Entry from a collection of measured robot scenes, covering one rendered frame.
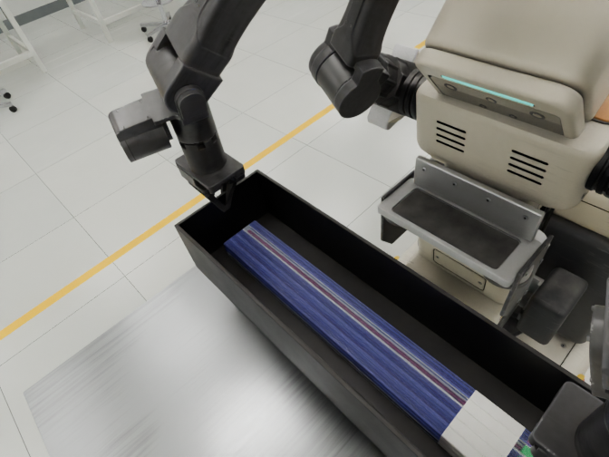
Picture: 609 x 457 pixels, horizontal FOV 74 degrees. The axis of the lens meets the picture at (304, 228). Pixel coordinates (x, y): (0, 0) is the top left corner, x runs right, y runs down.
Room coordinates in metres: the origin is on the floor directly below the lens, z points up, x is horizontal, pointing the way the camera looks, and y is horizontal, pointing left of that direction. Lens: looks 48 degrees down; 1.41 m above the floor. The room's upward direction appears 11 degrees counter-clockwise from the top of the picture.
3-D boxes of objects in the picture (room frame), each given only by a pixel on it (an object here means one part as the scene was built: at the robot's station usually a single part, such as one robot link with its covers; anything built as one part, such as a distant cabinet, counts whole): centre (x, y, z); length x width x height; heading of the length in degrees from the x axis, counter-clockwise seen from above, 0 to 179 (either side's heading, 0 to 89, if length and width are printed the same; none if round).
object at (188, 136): (0.51, 0.13, 1.12); 0.07 x 0.06 x 0.07; 109
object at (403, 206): (0.44, -0.27, 0.84); 0.28 x 0.16 x 0.22; 35
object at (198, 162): (0.51, 0.12, 1.06); 0.10 x 0.07 x 0.07; 35
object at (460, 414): (0.28, -0.03, 0.89); 0.51 x 0.07 x 0.03; 35
